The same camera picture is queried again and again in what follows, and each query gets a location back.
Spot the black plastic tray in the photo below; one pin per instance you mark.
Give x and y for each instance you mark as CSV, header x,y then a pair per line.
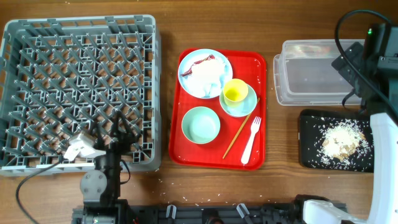
x,y
309,126

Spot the white napkin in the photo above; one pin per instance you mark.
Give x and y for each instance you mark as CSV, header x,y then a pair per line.
x,y
204,82

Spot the white plastic fork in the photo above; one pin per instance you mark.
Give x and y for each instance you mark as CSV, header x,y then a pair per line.
x,y
254,129

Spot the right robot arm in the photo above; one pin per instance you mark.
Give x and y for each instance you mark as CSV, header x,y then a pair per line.
x,y
371,69

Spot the mint green bowl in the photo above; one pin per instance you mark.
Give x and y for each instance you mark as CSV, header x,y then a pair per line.
x,y
200,125

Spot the red snack wrapper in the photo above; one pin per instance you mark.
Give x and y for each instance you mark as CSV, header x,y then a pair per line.
x,y
189,71

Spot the grey dishwasher rack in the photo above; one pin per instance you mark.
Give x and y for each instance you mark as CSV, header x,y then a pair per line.
x,y
60,76

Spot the yellow plastic cup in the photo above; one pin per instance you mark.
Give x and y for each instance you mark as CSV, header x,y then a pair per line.
x,y
234,92

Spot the small light blue bowl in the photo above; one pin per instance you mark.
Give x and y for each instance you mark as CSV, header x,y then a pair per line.
x,y
245,108

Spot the clear plastic bin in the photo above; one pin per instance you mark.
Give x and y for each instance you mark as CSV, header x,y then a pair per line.
x,y
303,74

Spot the wooden chopstick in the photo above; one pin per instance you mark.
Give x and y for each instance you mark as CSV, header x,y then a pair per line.
x,y
236,135

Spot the large light blue plate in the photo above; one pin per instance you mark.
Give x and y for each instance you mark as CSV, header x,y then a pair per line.
x,y
199,54

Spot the rice and food scraps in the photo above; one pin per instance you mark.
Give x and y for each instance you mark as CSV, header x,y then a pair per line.
x,y
343,145

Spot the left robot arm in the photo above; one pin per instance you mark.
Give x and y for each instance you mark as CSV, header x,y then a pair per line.
x,y
101,187

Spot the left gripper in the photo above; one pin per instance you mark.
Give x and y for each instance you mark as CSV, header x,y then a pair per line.
x,y
124,138

